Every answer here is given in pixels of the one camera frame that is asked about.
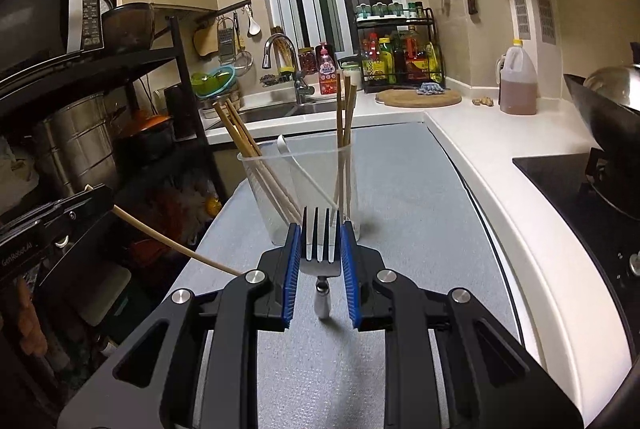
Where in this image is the green plastic basin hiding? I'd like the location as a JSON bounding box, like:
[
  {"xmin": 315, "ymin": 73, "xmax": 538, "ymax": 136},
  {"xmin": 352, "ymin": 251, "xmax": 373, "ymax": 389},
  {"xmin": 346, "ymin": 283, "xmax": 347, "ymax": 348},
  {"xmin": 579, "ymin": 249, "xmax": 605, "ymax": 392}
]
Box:
[{"xmin": 190, "ymin": 66, "xmax": 236, "ymax": 99}]

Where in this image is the hanging wooden board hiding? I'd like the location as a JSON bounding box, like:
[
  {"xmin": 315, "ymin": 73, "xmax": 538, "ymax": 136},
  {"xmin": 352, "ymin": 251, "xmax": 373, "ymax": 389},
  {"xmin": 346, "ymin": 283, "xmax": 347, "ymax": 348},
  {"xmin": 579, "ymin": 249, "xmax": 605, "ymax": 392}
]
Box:
[{"xmin": 192, "ymin": 25, "xmax": 220, "ymax": 58}]

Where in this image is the grey table cloth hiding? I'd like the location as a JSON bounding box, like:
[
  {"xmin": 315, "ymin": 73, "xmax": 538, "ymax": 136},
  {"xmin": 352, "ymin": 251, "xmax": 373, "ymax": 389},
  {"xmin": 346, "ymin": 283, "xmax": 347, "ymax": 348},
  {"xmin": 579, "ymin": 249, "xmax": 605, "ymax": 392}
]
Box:
[{"xmin": 172, "ymin": 122, "xmax": 526, "ymax": 429}]

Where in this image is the black gas stove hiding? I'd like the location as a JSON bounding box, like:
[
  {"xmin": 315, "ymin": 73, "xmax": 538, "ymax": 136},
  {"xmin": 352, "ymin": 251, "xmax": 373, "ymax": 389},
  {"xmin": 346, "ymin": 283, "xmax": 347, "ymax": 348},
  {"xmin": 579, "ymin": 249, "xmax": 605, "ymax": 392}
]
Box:
[{"xmin": 512, "ymin": 151, "xmax": 640, "ymax": 311}]

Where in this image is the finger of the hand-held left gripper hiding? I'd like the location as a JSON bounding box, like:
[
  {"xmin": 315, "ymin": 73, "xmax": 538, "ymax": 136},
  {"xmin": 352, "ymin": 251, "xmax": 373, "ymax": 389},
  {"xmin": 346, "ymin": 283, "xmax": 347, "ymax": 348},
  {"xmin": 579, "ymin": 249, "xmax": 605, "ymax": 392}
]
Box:
[
  {"xmin": 37, "ymin": 186, "xmax": 116, "ymax": 260},
  {"xmin": 0, "ymin": 187, "xmax": 101, "ymax": 235}
]

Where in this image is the black canister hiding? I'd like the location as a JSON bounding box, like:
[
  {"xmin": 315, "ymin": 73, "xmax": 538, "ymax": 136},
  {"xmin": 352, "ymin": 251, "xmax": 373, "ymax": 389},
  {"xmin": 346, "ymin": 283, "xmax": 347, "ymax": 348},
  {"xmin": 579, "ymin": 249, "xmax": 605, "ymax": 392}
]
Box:
[{"xmin": 163, "ymin": 84, "xmax": 194, "ymax": 138}]

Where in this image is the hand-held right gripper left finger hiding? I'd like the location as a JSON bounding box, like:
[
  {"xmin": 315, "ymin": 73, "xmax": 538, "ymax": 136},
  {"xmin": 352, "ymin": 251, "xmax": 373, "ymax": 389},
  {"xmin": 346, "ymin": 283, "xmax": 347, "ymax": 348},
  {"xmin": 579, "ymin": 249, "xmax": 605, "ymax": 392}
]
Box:
[{"xmin": 57, "ymin": 221, "xmax": 302, "ymax": 429}]

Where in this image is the narrow wall vent grille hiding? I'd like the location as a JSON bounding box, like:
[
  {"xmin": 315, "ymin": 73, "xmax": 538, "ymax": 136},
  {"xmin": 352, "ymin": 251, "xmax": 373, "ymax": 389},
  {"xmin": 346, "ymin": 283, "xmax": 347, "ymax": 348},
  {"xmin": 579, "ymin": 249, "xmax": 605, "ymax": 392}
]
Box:
[{"xmin": 507, "ymin": 0, "xmax": 530, "ymax": 41}]

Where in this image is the plastic jug of oil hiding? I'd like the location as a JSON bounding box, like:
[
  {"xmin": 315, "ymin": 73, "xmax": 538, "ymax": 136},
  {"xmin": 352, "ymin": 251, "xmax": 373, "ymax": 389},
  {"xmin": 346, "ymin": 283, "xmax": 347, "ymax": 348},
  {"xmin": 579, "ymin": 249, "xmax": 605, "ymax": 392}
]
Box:
[{"xmin": 498, "ymin": 38, "xmax": 539, "ymax": 115}]

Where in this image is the clear plastic two-compartment container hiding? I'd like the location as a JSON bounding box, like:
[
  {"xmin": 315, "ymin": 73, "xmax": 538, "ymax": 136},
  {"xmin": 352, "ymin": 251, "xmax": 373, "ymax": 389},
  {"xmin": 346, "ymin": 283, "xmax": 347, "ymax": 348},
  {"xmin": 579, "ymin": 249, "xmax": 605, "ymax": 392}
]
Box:
[{"xmin": 236, "ymin": 144, "xmax": 362, "ymax": 246}]

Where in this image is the clear-handled knife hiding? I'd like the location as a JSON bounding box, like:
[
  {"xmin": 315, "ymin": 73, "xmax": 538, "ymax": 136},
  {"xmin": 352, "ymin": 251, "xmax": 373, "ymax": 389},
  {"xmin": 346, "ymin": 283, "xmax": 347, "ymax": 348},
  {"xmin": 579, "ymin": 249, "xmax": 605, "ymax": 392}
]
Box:
[{"xmin": 276, "ymin": 134, "xmax": 351, "ymax": 217}]

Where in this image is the stainless steel sink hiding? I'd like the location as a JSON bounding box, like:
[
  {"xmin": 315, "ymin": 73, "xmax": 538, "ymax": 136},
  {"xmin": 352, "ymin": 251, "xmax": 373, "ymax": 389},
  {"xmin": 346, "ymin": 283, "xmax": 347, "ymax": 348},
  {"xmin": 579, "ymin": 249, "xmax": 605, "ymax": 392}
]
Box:
[{"xmin": 205, "ymin": 96, "xmax": 346, "ymax": 130}]

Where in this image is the dark mixing bowl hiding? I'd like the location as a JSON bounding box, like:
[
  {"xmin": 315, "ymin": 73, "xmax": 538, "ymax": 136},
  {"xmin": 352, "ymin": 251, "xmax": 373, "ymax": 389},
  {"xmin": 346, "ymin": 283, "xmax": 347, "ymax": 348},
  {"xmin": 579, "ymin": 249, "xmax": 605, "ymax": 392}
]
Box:
[{"xmin": 101, "ymin": 2, "xmax": 156, "ymax": 52}]

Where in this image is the red dish soap bottle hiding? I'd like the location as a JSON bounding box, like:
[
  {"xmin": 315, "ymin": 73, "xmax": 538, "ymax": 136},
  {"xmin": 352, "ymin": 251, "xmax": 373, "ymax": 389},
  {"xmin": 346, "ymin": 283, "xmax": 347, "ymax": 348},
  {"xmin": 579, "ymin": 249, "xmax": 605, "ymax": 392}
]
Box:
[{"xmin": 315, "ymin": 41, "xmax": 341, "ymax": 96}]

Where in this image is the black wok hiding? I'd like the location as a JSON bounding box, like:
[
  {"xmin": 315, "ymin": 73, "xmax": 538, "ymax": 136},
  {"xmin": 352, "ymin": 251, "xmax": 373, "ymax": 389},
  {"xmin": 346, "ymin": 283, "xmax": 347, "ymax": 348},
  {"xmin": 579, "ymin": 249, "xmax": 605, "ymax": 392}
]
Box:
[{"xmin": 563, "ymin": 40, "xmax": 640, "ymax": 221}]

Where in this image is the white jar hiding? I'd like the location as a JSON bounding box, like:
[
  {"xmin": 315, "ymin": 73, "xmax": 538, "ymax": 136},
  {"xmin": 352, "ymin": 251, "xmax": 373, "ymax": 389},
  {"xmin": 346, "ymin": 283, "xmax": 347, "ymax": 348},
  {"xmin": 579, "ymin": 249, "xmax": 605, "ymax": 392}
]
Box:
[{"xmin": 342, "ymin": 61, "xmax": 362, "ymax": 93}]

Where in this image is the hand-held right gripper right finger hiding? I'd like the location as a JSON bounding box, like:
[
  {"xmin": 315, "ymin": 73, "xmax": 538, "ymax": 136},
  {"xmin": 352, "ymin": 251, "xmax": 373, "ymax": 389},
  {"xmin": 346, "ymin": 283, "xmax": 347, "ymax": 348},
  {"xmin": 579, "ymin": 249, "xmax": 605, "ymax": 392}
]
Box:
[{"xmin": 341, "ymin": 208, "xmax": 585, "ymax": 429}]

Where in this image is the metal box grater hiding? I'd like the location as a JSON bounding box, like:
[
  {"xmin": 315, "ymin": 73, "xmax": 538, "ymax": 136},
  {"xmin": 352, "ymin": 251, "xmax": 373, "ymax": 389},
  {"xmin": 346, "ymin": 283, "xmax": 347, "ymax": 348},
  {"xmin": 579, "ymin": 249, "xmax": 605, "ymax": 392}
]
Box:
[{"xmin": 217, "ymin": 16, "xmax": 237, "ymax": 63}]

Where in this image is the white-handled metal fork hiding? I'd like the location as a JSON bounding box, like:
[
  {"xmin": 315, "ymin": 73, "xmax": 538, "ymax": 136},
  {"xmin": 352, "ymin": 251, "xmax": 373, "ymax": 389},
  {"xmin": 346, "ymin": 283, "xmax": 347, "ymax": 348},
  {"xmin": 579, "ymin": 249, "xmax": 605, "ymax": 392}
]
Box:
[{"xmin": 300, "ymin": 207, "xmax": 346, "ymax": 321}]

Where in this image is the round wooden cutting board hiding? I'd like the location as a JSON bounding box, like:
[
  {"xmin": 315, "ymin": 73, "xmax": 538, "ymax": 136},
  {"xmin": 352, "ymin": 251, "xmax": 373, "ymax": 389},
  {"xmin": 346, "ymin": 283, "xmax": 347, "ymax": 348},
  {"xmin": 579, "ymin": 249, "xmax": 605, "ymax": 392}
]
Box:
[{"xmin": 374, "ymin": 88, "xmax": 462, "ymax": 109}]

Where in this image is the hanging mesh strainer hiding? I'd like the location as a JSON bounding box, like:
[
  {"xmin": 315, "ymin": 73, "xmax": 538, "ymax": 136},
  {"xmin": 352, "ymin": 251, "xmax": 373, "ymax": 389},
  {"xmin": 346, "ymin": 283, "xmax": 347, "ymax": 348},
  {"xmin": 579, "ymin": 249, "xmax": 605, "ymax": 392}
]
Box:
[{"xmin": 233, "ymin": 48, "xmax": 254, "ymax": 78}]

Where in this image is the wide wall vent grille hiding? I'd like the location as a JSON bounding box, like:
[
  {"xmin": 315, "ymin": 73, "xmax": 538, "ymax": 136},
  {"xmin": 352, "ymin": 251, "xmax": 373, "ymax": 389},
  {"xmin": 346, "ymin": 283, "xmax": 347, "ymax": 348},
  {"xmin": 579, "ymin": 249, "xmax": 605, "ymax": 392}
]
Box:
[{"xmin": 528, "ymin": 0, "xmax": 557, "ymax": 45}]

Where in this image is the black pot with orange lid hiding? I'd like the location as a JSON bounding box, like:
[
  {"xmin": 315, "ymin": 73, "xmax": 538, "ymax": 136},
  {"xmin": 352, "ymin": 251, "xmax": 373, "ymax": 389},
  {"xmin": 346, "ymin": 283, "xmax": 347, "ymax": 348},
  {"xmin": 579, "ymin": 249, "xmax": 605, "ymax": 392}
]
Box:
[{"xmin": 112, "ymin": 108, "xmax": 176, "ymax": 155}]

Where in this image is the large stainless steel pot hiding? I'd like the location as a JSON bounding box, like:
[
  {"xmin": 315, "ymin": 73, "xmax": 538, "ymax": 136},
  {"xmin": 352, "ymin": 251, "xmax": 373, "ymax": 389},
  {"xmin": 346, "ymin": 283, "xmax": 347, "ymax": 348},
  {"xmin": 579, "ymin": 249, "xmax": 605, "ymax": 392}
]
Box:
[{"xmin": 34, "ymin": 91, "xmax": 119, "ymax": 198}]

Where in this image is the person's left hand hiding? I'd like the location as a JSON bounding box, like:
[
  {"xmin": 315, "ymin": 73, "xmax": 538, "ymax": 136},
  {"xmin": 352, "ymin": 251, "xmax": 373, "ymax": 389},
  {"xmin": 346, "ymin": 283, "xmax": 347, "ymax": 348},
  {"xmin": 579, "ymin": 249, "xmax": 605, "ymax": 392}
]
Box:
[{"xmin": 16, "ymin": 279, "xmax": 49, "ymax": 356}]

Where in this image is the black rack of condiment bottles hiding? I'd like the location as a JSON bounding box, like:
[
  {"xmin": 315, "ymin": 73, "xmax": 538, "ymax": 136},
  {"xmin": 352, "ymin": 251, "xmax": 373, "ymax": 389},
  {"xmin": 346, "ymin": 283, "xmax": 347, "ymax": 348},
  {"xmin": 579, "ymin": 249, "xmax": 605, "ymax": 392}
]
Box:
[{"xmin": 355, "ymin": 1, "xmax": 446, "ymax": 86}]

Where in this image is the black metal shelf rack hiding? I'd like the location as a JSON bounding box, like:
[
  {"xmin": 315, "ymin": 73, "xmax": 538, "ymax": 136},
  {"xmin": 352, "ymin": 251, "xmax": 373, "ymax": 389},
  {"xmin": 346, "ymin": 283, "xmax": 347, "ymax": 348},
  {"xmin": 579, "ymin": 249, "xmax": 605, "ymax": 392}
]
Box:
[{"xmin": 0, "ymin": 4, "xmax": 226, "ymax": 410}]

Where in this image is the black microwave oven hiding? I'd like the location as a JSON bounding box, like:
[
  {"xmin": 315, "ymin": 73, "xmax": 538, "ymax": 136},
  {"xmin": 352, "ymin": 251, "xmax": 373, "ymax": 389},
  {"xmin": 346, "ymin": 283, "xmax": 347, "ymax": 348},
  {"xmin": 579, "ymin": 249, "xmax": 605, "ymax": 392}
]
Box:
[{"xmin": 0, "ymin": 0, "xmax": 106, "ymax": 81}]

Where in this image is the chrome kitchen faucet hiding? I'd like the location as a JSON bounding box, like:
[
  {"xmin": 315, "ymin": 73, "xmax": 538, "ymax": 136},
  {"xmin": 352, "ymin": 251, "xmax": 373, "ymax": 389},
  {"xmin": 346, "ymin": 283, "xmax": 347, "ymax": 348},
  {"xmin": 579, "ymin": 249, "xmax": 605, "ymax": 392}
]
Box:
[{"xmin": 262, "ymin": 34, "xmax": 316, "ymax": 105}]

